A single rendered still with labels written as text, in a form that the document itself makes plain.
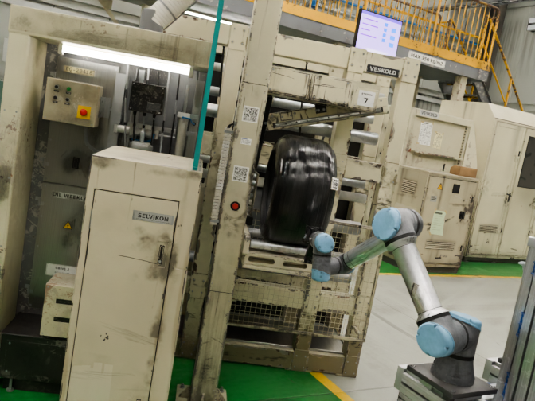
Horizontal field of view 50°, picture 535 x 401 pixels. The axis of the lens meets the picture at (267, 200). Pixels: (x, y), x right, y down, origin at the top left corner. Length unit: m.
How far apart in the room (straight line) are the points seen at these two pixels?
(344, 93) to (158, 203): 1.37
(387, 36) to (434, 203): 2.06
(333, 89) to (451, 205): 4.53
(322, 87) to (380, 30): 3.72
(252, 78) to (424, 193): 4.57
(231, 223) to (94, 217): 0.86
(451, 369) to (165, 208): 1.15
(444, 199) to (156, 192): 5.53
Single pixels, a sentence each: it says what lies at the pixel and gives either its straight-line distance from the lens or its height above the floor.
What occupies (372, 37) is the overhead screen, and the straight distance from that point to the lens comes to 6.67.
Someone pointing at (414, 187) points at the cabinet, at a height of 1.02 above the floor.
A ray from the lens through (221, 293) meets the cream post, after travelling 2.89.
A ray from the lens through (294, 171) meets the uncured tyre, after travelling 2.62.
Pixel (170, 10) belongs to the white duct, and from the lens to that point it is 3.07.
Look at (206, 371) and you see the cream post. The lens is 3.04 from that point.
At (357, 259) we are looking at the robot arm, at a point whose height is 1.01.
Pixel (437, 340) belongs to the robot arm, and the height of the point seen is 0.89.
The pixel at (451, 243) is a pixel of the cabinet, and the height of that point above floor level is 0.39.
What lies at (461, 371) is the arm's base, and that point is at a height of 0.77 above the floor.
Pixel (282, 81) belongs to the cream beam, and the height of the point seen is 1.71.
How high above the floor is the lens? 1.49
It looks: 8 degrees down
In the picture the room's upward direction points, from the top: 10 degrees clockwise
